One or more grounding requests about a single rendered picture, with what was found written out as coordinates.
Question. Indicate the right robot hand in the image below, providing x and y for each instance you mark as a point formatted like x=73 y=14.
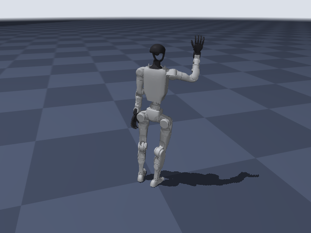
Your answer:
x=197 y=47

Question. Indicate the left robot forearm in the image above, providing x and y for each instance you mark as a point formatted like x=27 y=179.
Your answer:
x=138 y=103

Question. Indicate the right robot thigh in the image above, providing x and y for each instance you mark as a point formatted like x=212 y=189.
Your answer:
x=166 y=124

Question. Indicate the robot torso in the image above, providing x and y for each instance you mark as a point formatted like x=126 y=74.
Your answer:
x=155 y=83

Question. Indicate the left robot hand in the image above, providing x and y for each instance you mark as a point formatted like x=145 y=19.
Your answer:
x=134 y=119

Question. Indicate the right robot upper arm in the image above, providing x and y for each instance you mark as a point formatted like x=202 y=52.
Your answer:
x=174 y=74

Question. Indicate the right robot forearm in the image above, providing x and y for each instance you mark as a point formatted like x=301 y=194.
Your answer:
x=195 y=67

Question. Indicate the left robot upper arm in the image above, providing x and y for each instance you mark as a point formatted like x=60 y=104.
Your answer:
x=139 y=82

